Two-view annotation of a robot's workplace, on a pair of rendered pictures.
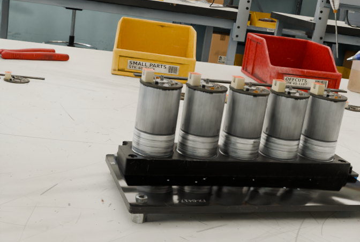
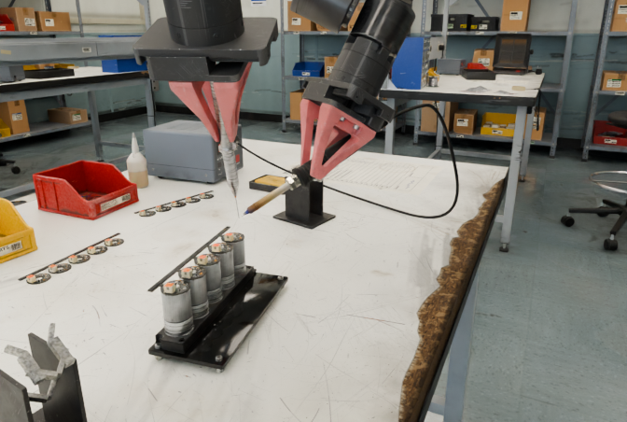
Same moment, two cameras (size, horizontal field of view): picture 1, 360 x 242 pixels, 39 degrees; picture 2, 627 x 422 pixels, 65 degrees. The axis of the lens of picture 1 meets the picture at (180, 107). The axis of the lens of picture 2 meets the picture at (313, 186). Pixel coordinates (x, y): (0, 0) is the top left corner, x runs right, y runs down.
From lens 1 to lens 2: 29 cm
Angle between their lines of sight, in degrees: 51
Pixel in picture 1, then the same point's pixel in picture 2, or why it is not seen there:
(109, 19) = not seen: outside the picture
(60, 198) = (169, 393)
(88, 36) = not seen: outside the picture
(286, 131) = (229, 271)
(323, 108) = (238, 246)
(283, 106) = (225, 259)
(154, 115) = (185, 309)
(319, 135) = (239, 261)
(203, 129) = (203, 298)
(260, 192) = (244, 312)
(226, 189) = (231, 322)
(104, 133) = (88, 337)
